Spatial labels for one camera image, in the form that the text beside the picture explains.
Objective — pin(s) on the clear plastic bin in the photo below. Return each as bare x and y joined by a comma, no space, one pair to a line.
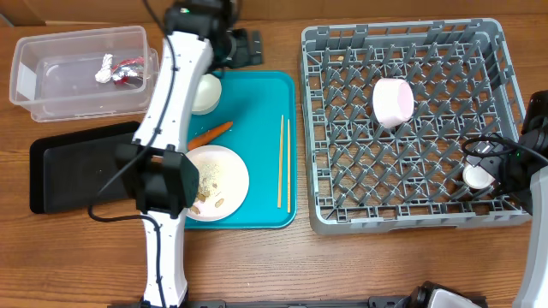
53,75

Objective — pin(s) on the black plastic tray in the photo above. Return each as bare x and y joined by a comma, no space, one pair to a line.
67,170

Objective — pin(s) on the teal serving tray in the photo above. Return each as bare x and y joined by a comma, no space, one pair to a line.
254,101

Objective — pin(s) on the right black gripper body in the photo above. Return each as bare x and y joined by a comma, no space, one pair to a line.
506,169

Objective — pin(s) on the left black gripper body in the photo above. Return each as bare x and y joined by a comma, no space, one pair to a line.
241,55

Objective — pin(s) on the white paper cup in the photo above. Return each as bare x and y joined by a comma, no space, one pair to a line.
476,177

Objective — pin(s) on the red silver foil wrapper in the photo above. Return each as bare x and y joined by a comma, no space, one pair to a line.
129,72

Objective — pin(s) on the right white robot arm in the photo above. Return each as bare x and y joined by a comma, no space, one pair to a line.
533,290

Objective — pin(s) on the white plate with scraps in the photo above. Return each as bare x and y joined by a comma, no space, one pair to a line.
223,183

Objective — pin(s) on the pink white bowl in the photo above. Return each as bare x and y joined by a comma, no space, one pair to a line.
392,102

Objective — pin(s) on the grey dishwasher rack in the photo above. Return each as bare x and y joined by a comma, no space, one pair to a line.
365,178

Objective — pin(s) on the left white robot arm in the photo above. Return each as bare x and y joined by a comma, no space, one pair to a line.
199,38

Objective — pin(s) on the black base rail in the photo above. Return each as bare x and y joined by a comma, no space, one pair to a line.
372,302

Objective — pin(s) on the pale green bowl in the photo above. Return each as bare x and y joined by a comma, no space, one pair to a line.
208,95

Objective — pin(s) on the orange carrot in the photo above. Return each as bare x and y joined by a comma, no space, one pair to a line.
207,137

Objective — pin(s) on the left wooden chopstick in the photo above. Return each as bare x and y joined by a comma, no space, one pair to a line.
280,164

